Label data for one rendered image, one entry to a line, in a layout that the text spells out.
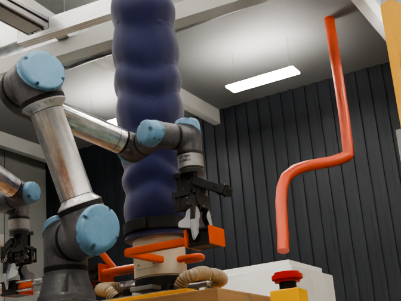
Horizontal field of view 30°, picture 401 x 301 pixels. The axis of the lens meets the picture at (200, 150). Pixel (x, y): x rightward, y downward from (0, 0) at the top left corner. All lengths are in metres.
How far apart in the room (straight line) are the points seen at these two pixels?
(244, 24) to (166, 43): 9.25
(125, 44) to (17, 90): 0.72
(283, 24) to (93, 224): 10.28
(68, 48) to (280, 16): 6.80
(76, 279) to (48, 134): 0.38
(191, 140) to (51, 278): 0.55
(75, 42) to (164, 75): 2.79
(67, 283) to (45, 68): 0.55
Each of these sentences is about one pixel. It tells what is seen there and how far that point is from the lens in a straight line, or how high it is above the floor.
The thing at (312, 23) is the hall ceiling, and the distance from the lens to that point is 12.10.
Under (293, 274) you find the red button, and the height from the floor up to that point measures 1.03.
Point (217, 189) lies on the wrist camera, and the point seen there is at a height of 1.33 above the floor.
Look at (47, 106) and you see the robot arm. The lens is 1.92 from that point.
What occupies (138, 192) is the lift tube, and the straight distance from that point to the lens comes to 2.41.
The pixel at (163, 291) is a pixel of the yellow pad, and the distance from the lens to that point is 2.27.
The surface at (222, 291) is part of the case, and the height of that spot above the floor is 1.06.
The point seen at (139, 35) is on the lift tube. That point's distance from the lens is 2.58.
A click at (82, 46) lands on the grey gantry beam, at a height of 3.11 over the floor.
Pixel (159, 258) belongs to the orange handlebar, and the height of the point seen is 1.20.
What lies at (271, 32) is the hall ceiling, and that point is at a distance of 12.18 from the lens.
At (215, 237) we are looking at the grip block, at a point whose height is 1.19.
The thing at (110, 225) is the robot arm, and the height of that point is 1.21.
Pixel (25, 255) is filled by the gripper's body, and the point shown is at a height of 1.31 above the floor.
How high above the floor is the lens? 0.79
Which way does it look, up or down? 18 degrees up
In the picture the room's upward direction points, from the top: 5 degrees counter-clockwise
